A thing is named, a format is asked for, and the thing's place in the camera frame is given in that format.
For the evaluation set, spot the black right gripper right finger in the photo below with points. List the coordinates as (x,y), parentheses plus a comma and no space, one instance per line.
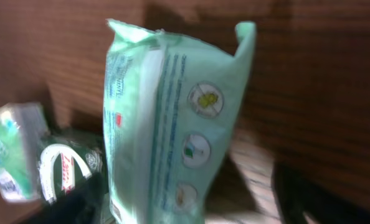
(295,195)

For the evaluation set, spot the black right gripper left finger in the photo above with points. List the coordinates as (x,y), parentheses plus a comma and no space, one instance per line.
(83,205)

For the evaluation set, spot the dark green scrub pad pack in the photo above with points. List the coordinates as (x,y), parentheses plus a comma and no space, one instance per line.
(66,159)

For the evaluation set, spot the small teal tissue pack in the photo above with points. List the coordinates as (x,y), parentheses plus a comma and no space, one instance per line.
(22,125)

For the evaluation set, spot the green Kleenex tissue pack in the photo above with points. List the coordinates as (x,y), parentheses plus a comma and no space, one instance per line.
(169,109)

